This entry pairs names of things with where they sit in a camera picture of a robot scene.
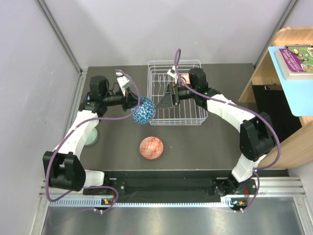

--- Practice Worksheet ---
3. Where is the purple green book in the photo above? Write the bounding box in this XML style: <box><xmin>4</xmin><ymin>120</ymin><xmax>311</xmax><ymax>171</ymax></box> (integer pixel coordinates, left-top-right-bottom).
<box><xmin>275</xmin><ymin>46</ymin><xmax>313</xmax><ymax>80</ymax></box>

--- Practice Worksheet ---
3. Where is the red floral bowl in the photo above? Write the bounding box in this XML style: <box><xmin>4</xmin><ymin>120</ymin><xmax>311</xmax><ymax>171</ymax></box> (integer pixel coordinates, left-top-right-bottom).
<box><xmin>181</xmin><ymin>73</ymin><xmax>191</xmax><ymax>85</ymax></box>

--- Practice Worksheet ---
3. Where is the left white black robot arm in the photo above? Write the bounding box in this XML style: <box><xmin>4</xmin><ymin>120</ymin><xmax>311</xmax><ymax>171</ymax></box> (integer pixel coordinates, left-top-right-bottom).
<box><xmin>43</xmin><ymin>70</ymin><xmax>143</xmax><ymax>194</ymax></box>

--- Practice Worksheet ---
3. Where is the red geometric pattern bowl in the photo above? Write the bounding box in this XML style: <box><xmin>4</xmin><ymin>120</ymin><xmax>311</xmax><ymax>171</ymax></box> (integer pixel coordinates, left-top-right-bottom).
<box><xmin>139</xmin><ymin>136</ymin><xmax>164</xmax><ymax>160</ymax></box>

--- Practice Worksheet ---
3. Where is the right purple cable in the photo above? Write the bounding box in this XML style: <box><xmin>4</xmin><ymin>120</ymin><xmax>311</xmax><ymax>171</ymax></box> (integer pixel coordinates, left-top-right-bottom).
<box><xmin>173</xmin><ymin>48</ymin><xmax>282</xmax><ymax>212</ymax></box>

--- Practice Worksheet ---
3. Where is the black mounting base rail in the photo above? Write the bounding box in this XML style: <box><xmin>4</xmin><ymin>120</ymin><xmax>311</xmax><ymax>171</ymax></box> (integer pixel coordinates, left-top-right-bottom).
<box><xmin>83</xmin><ymin>170</ymin><xmax>260</xmax><ymax>203</ymax></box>

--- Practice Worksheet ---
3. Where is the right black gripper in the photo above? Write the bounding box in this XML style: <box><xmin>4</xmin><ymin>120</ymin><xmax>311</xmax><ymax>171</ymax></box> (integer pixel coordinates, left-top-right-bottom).
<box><xmin>156</xmin><ymin>83</ymin><xmax>198</xmax><ymax>110</ymax></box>

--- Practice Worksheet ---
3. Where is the white wire dish rack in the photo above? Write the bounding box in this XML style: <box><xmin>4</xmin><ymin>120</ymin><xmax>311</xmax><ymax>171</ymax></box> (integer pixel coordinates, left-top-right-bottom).
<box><xmin>147</xmin><ymin>60</ymin><xmax>208</xmax><ymax>126</ymax></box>

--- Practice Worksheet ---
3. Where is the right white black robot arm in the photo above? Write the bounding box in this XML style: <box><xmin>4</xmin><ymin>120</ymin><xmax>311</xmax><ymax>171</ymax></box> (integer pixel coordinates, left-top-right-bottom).
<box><xmin>156</xmin><ymin>67</ymin><xmax>279</xmax><ymax>194</ymax></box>

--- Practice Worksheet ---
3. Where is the purple cable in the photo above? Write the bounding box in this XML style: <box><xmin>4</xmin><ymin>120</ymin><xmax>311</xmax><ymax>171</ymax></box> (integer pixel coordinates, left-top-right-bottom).
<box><xmin>173</xmin><ymin>48</ymin><xmax>282</xmax><ymax>212</ymax></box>
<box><xmin>45</xmin><ymin>69</ymin><xmax>143</xmax><ymax>213</ymax></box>

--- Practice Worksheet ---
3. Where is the grey slotted cable duct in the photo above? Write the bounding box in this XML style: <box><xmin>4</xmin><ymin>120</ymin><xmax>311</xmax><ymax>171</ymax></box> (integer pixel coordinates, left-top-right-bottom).
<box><xmin>49</xmin><ymin>197</ymin><xmax>244</xmax><ymax>209</ymax></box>

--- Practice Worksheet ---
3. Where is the light blue shelf board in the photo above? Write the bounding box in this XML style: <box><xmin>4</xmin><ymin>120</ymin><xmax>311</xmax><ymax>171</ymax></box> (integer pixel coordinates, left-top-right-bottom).
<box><xmin>268</xmin><ymin>46</ymin><xmax>313</xmax><ymax>117</ymax></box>

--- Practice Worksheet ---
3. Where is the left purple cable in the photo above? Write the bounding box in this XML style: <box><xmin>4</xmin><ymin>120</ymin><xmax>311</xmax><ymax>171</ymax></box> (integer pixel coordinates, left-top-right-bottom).
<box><xmin>45</xmin><ymin>69</ymin><xmax>143</xmax><ymax>213</ymax></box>

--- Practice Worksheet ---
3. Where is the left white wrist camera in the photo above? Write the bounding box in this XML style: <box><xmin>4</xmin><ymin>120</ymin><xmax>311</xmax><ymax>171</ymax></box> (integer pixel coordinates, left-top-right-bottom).
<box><xmin>117</xmin><ymin>76</ymin><xmax>132</xmax><ymax>96</ymax></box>

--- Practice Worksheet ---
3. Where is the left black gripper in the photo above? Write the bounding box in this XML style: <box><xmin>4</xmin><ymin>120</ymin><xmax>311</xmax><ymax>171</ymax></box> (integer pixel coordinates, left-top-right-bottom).
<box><xmin>102</xmin><ymin>87</ymin><xmax>143</xmax><ymax>112</ymax></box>

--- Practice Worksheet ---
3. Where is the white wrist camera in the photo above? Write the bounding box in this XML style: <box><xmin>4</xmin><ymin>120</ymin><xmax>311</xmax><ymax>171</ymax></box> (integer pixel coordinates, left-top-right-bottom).
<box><xmin>167</xmin><ymin>66</ymin><xmax>179</xmax><ymax>84</ymax></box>
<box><xmin>117</xmin><ymin>76</ymin><xmax>132</xmax><ymax>96</ymax></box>

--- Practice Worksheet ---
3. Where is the blue triangle pattern bowl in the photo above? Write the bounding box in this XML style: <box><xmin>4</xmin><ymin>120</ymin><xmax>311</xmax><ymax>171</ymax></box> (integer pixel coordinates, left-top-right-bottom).
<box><xmin>132</xmin><ymin>96</ymin><xmax>156</xmax><ymax>125</ymax></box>

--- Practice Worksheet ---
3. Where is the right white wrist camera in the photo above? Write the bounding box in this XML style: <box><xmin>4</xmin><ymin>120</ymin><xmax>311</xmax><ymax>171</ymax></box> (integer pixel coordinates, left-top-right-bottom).
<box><xmin>167</xmin><ymin>66</ymin><xmax>179</xmax><ymax>84</ymax></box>

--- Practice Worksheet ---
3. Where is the pale green bowl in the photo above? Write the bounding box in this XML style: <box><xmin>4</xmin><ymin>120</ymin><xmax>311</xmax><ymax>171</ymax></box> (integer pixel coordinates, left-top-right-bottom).
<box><xmin>85</xmin><ymin>128</ymin><xmax>98</xmax><ymax>146</ymax></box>

